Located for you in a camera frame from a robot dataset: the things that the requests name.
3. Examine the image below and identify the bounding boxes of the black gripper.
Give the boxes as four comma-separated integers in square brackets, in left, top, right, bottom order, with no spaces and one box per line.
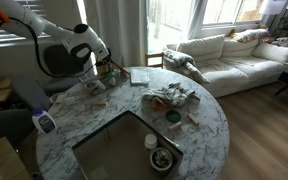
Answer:
[97,49,118,71]

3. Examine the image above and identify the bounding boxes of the white bottle blue label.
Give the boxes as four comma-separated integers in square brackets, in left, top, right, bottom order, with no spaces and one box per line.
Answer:
[31,108,58,135]

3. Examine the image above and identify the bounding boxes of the yellow jar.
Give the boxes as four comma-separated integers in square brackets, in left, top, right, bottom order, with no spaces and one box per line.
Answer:
[96,61,108,76]

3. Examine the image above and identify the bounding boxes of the green packet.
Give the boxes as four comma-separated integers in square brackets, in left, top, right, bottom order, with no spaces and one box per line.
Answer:
[103,71,118,89]

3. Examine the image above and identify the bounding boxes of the white oblong item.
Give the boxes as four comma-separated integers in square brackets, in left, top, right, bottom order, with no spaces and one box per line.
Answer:
[95,79,108,92]

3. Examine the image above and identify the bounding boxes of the white cup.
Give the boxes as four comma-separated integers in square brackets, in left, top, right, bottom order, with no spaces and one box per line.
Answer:
[85,79,100,96]

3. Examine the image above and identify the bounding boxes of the white flat pad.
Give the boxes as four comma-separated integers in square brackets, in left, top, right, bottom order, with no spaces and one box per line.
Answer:
[129,68,151,86]

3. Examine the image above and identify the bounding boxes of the white curtain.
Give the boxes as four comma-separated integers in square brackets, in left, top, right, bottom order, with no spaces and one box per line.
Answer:
[83,0,148,69]

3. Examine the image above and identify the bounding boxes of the light wooden block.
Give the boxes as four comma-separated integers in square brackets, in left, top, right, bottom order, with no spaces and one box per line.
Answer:
[168,121,183,131]
[187,112,201,125]
[93,99,109,108]

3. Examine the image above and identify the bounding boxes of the wooden chair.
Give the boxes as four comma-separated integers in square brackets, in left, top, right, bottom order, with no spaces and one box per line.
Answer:
[144,51,165,69]

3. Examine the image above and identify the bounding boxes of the black office chair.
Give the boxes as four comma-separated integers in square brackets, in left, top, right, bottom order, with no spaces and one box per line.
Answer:
[42,44,87,96]

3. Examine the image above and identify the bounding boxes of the orange object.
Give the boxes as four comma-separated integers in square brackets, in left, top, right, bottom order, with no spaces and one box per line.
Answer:
[150,96,168,112]

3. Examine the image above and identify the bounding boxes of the white wooden block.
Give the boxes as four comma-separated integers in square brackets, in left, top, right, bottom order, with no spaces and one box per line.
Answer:
[54,94,67,104]

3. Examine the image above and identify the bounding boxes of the grey patterned blanket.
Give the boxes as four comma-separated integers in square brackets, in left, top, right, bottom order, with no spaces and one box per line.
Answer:
[163,48,212,84]

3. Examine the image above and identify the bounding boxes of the grey patterned cloth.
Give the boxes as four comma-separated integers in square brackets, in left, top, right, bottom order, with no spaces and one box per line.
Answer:
[141,82,202,108]

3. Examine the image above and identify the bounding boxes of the green round lid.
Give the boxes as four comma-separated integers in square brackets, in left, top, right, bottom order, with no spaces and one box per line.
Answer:
[164,109,182,124]

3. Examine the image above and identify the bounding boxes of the white jar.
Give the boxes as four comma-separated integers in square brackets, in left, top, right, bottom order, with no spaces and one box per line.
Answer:
[143,133,159,150]

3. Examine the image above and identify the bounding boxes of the white sofa cushion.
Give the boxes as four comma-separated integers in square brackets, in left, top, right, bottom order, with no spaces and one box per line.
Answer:
[251,39,288,67]
[177,34,226,63]
[221,37,260,58]

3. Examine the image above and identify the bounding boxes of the white window blinds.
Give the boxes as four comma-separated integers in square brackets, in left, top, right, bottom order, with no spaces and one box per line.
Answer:
[0,0,52,46]

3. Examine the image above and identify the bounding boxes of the white bowl with food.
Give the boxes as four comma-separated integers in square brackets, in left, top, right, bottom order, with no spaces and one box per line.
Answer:
[149,146,174,173]

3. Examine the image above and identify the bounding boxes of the dark grey chair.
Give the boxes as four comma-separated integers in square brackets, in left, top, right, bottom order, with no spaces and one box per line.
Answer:
[0,109,37,149]

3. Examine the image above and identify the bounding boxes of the white sofa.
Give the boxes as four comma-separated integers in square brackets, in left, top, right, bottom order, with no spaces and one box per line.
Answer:
[163,28,288,99]

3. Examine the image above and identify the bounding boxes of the brown cardboard box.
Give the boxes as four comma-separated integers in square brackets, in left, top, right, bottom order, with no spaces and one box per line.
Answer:
[0,136,33,180]

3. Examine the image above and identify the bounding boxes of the black plant stand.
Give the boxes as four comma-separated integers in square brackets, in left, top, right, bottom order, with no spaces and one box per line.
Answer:
[271,9,288,38]

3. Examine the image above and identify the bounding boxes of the window frame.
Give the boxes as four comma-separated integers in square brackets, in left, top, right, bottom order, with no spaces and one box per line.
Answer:
[200,0,268,30]

